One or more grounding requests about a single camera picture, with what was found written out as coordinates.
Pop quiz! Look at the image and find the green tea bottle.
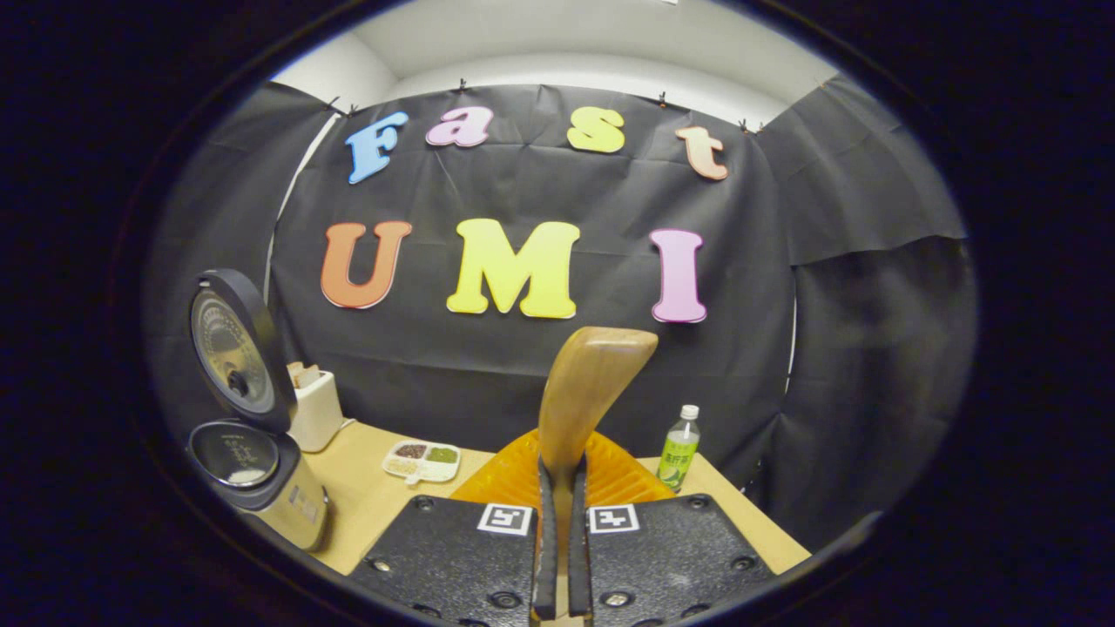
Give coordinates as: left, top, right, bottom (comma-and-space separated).
656, 404, 701, 494

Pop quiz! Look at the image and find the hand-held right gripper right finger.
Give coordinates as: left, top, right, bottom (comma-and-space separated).
568, 428, 776, 627

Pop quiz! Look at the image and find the white toaster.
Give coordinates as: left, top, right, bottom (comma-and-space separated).
286, 366, 347, 454

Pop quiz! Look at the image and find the black backdrop cloth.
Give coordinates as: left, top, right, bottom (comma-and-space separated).
144, 74, 976, 549

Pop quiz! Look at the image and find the wooden spoon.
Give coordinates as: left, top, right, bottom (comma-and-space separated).
538, 327, 659, 567

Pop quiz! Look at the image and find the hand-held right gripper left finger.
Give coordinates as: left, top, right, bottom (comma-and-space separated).
348, 428, 559, 627

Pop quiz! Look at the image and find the dark grey rice cooker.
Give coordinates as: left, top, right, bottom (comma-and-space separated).
187, 268, 330, 552

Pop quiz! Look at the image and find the white divided grain dish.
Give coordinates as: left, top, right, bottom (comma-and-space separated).
382, 440, 461, 485

